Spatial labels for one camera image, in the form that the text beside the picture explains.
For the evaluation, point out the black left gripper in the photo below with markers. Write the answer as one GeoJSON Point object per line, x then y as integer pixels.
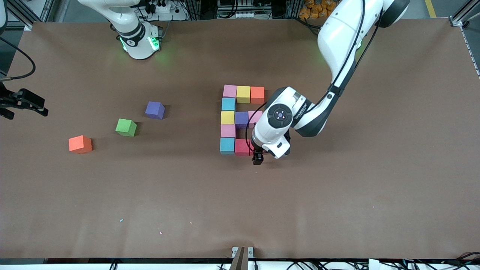
{"type": "Point", "coordinates": [258, 155]}

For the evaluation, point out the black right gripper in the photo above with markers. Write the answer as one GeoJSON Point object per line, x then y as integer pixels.
{"type": "Point", "coordinates": [18, 99]}

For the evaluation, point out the teal foam cube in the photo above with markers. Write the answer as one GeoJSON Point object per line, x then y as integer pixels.
{"type": "Point", "coordinates": [227, 146]}
{"type": "Point", "coordinates": [228, 104]}

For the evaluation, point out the purple foam cube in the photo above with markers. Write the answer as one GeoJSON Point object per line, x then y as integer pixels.
{"type": "Point", "coordinates": [242, 120]}
{"type": "Point", "coordinates": [155, 110]}

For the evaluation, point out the yellow foam cube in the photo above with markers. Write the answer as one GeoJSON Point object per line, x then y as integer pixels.
{"type": "Point", "coordinates": [227, 117]}
{"type": "Point", "coordinates": [243, 94]}

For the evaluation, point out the orange foam cube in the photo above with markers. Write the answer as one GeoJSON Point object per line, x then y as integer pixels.
{"type": "Point", "coordinates": [257, 95]}
{"type": "Point", "coordinates": [80, 145]}

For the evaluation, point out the mauve pink foam cube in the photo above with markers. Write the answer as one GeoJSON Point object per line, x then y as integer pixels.
{"type": "Point", "coordinates": [230, 91]}

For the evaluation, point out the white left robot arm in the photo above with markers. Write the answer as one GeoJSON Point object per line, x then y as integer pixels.
{"type": "Point", "coordinates": [337, 37]}

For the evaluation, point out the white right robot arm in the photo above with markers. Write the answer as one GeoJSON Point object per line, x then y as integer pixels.
{"type": "Point", "coordinates": [131, 37]}

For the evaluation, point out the brown table mat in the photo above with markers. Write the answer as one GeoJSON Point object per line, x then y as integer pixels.
{"type": "Point", "coordinates": [240, 210]}

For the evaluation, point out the green foam cube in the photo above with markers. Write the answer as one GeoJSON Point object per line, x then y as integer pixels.
{"type": "Point", "coordinates": [125, 127]}

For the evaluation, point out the white power strip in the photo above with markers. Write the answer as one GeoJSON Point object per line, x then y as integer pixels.
{"type": "Point", "coordinates": [247, 15]}
{"type": "Point", "coordinates": [168, 15]}

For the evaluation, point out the small white box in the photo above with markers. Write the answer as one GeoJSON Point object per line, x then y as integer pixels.
{"type": "Point", "coordinates": [374, 264]}

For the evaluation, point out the aluminium frame profile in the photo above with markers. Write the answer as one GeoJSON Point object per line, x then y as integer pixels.
{"type": "Point", "coordinates": [464, 11]}
{"type": "Point", "coordinates": [22, 15]}

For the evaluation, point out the metal clamp bracket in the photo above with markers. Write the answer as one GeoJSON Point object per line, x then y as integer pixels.
{"type": "Point", "coordinates": [240, 262]}

